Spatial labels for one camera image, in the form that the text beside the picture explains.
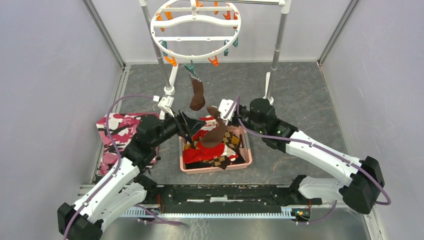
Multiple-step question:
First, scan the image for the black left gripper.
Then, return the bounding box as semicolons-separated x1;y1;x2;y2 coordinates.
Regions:
150;108;207;148

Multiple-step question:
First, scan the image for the brown striped-cuff sock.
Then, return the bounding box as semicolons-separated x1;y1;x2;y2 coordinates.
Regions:
189;68;206;111

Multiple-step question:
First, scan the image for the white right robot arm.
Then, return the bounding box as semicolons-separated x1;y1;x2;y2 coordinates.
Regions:
218;97;392;215

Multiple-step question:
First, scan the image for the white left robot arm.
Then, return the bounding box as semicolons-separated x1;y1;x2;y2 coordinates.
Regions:
57;111;206;240

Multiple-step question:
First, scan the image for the teal front clip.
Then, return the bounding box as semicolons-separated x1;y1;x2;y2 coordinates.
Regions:
184;60;198;78

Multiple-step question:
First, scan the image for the orange front clip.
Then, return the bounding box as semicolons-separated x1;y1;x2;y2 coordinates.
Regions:
207;49;220;67

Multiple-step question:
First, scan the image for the white round clip hanger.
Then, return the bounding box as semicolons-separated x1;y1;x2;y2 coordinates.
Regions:
150;0;242;62

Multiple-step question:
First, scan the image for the argyle patterned sock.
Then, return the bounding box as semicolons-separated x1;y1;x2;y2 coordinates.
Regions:
182;130;246;170

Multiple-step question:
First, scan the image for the red santa sock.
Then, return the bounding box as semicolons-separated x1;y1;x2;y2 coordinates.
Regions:
182;115;242;170

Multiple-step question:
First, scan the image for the pink plastic basket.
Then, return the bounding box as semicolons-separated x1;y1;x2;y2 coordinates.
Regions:
179;116;253;174

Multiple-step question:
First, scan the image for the white metal drying rack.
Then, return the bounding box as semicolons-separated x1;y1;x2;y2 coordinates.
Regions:
139;0;292;121

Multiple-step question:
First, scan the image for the pink camouflage folded garment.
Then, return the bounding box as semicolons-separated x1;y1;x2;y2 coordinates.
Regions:
96;113;147;176

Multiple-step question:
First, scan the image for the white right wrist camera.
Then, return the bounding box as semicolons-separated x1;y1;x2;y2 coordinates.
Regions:
218;99;236;125

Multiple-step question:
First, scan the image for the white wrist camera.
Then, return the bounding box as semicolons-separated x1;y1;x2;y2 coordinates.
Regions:
153;95;175;120
218;99;236;125

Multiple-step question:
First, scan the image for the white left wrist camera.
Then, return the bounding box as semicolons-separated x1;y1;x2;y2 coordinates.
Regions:
153;95;175;120

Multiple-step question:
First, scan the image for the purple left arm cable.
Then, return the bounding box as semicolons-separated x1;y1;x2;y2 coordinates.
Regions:
62;94;157;240

